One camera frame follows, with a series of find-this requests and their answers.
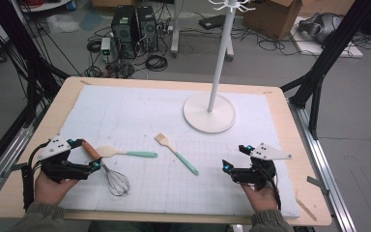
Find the black flat box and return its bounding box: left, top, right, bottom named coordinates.
left=198, top=14, right=228, bottom=31

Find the grey metal bracket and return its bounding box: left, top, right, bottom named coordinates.
left=306, top=175, right=330, bottom=196
left=1, top=162, right=28, bottom=178

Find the green handled beige spatula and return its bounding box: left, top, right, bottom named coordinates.
left=96, top=145, right=158, bottom=160

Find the thin wooden stick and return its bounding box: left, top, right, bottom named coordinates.
left=295, top=196, right=318, bottom=222

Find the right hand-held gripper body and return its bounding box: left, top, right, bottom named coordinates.
left=231, top=142, right=293, bottom=190

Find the black metal frame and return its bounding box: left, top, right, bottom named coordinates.
left=279, top=0, right=371, bottom=140
left=0, top=0, right=71, bottom=182

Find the coil of black cable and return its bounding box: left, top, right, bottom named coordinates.
left=145, top=54, right=169, bottom=73

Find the right hand-held gripper black cable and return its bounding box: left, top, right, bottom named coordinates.
left=267, top=173, right=283, bottom=211

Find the brown cardboard box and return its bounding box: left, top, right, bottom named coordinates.
left=243, top=0, right=303, bottom=42

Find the wooden handled wire whisk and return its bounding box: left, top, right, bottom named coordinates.
left=81, top=139, right=131, bottom=197

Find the hand-held gripper black cable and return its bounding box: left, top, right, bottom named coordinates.
left=20, top=139, right=51, bottom=212
left=267, top=173, right=283, bottom=211

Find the teal-handled wooden spatula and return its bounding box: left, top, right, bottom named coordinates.
left=154, top=132, right=200, bottom=177

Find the dark grey headset device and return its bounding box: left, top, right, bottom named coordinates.
left=298, top=13, right=344, bottom=44

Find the aluminium rail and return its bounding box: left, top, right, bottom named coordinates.
left=289, top=102, right=357, bottom=232
left=0, top=125, right=35, bottom=211

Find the white floor stand frame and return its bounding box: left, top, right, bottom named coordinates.
left=170, top=0, right=235, bottom=62

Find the white grid mat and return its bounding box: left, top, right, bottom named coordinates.
left=58, top=84, right=301, bottom=218

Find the white hook stand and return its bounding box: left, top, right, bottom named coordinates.
left=183, top=0, right=257, bottom=134

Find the round white table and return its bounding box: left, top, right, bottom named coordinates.
left=18, top=0, right=71, bottom=14

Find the black computer tower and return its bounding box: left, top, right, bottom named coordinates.
left=136, top=5, right=158, bottom=52
left=110, top=5, right=139, bottom=61

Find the left hand-held gripper black cable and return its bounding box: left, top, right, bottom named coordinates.
left=20, top=139, right=51, bottom=212

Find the small white box device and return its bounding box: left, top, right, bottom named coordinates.
left=100, top=37, right=112, bottom=64

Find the person's left hand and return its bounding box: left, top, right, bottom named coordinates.
left=33, top=171, right=80, bottom=206

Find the white floor board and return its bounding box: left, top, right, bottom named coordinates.
left=289, top=15, right=364, bottom=59

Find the person's right hand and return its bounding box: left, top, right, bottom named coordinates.
left=241, top=183, right=279, bottom=213

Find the clear plastic bag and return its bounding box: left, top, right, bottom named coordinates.
left=46, top=14, right=80, bottom=35

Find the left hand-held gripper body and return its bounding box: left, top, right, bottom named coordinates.
left=38, top=134, right=93, bottom=184

